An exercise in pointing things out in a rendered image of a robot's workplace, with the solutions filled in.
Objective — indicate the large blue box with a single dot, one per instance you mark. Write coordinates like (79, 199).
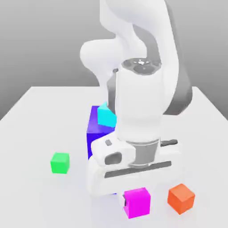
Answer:
(92, 124)

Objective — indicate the small orange cube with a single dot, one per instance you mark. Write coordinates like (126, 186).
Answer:
(180, 199)

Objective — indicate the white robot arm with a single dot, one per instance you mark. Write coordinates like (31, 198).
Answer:
(139, 106)

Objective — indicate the small magenta cube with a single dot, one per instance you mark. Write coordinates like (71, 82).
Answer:
(139, 203)

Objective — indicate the small cyan cube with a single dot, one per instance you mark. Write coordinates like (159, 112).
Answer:
(106, 117)

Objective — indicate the small green cube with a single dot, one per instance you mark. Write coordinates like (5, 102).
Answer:
(59, 163)

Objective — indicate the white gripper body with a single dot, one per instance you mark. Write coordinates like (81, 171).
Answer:
(99, 183)

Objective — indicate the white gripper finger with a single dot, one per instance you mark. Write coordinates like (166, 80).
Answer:
(125, 202)

